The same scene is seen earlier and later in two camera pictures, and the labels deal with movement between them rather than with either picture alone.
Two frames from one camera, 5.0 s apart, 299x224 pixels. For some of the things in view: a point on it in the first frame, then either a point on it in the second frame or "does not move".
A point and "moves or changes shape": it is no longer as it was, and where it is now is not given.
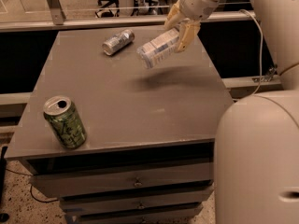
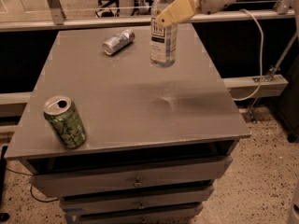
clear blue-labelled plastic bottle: [153, 50] moves or changes shape
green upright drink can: [65, 121] does not move
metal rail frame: [60, 20] does not move
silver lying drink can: [118, 41] does not move
